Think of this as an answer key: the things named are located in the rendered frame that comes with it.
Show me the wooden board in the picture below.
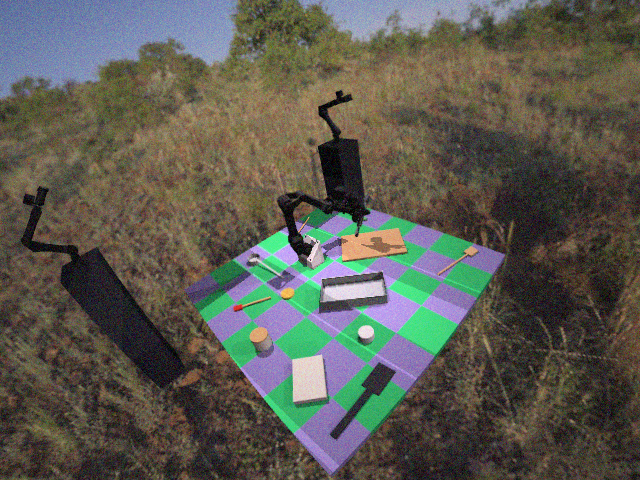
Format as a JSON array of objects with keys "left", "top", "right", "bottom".
[{"left": 341, "top": 228, "right": 408, "bottom": 262}]

